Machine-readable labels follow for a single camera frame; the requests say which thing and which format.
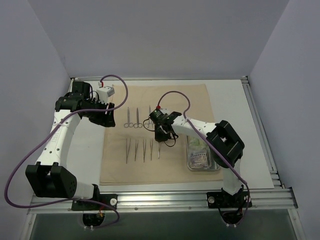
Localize silver ring-handled hemostat clamp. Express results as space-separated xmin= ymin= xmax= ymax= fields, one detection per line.
xmin=143 ymin=106 xmax=155 ymax=131

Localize curved tip silver tweezers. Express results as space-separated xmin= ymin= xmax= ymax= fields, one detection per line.
xmin=149 ymin=138 xmax=153 ymax=161

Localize straight silver tweezers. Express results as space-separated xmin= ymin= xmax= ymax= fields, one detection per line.
xmin=142 ymin=138 xmax=147 ymax=163
xmin=134 ymin=139 xmax=139 ymax=162

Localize surgical scissors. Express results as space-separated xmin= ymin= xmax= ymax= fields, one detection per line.
xmin=123 ymin=107 xmax=134 ymax=128

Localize surgical forceps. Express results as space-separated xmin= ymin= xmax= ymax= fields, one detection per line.
xmin=125 ymin=138 xmax=131 ymax=164

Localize beige cloth wrap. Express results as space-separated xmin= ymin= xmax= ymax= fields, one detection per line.
xmin=99 ymin=84 xmax=223 ymax=186

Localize metal instrument tray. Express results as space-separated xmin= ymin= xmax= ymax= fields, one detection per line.
xmin=186 ymin=136 xmax=220 ymax=171

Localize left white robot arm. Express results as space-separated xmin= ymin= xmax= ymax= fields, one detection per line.
xmin=25 ymin=81 xmax=116 ymax=210

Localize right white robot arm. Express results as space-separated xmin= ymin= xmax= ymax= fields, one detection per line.
xmin=149 ymin=108 xmax=247 ymax=207

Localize green gauze packet left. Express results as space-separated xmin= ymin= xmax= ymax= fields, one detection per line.
xmin=187 ymin=136 xmax=208 ymax=151

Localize purple printed sterile packet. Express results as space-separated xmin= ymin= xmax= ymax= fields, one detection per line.
xmin=188 ymin=150 xmax=209 ymax=169

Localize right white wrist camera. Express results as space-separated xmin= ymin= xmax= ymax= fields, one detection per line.
xmin=156 ymin=106 xmax=171 ymax=115

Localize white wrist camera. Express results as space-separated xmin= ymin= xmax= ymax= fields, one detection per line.
xmin=96 ymin=82 xmax=115 ymax=104
xmin=156 ymin=106 xmax=171 ymax=115

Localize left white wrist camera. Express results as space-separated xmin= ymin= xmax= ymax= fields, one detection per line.
xmin=96 ymin=82 xmax=115 ymax=104

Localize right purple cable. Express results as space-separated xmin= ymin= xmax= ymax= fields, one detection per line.
xmin=155 ymin=90 xmax=251 ymax=225

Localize purple cable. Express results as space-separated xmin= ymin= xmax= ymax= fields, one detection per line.
xmin=155 ymin=90 xmax=251 ymax=225
xmin=4 ymin=74 xmax=130 ymax=229

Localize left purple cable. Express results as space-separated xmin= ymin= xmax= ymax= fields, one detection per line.
xmin=4 ymin=74 xmax=130 ymax=229

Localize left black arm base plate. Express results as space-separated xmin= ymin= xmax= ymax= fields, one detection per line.
xmin=71 ymin=193 xmax=118 ymax=211

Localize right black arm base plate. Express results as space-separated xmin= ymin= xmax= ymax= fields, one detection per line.
xmin=206 ymin=189 xmax=253 ymax=209

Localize right side aluminium rail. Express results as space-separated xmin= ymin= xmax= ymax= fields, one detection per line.
xmin=241 ymin=76 xmax=286 ymax=189

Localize aluminium rail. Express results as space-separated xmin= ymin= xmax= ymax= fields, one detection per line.
xmin=241 ymin=76 xmax=286 ymax=189
xmin=27 ymin=187 xmax=298 ymax=214

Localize front aluminium rail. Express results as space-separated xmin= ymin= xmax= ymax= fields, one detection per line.
xmin=27 ymin=187 xmax=298 ymax=214

